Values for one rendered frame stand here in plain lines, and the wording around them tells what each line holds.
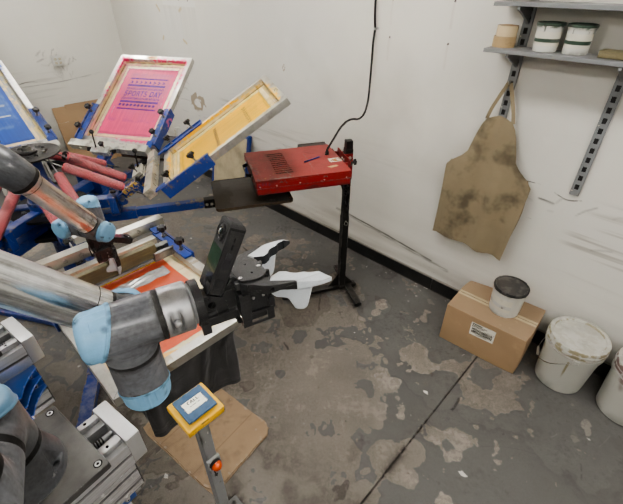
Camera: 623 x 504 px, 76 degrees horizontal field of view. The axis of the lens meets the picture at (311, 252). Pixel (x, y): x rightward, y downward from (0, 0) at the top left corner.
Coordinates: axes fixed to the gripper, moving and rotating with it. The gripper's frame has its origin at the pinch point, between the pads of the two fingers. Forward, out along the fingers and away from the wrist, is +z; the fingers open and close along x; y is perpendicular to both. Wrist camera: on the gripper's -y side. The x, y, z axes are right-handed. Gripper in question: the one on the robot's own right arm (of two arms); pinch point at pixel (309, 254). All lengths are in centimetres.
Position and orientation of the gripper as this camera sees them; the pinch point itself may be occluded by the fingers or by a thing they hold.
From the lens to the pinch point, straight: 66.2
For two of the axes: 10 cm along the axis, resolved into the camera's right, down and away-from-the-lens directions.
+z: 8.8, -2.7, 3.9
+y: 0.6, 8.8, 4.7
